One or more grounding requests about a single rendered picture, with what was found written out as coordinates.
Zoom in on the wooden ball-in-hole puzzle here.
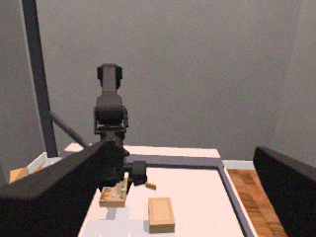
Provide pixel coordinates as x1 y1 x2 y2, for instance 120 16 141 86
99 178 127 207

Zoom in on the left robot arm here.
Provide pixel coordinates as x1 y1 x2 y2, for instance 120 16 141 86
94 64 128 188

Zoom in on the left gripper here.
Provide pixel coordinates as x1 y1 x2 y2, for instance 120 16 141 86
121 161 147 195

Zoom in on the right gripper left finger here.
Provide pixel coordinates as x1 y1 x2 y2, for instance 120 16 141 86
0 142 107 237

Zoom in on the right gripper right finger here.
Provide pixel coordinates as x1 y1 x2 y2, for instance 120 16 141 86
253 146 316 237

